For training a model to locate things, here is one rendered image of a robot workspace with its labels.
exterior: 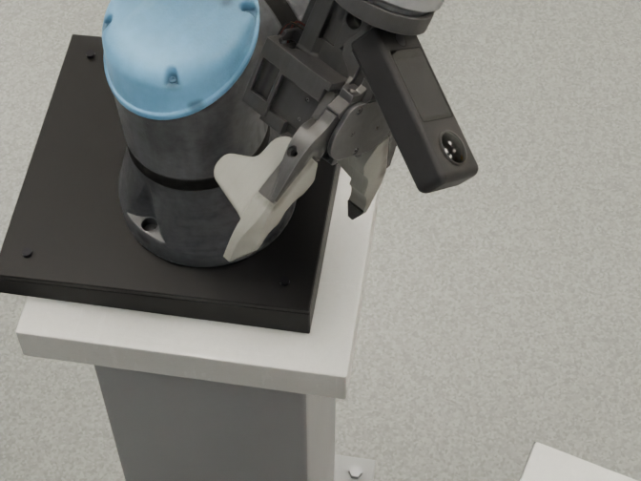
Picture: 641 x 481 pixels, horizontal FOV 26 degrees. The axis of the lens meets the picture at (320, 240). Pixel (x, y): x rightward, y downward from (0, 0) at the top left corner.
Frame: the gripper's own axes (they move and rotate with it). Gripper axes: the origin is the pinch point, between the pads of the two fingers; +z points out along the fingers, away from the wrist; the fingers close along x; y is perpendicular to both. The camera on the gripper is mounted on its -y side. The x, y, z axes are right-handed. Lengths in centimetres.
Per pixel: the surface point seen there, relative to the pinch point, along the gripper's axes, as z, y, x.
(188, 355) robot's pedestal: 17.1, 6.5, -2.8
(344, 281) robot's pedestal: 9.6, 2.3, -14.8
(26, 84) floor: 61, 100, -79
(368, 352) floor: 59, 24, -80
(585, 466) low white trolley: 9.0, -23.1, -15.2
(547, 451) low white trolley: 9.6, -20.2, -14.4
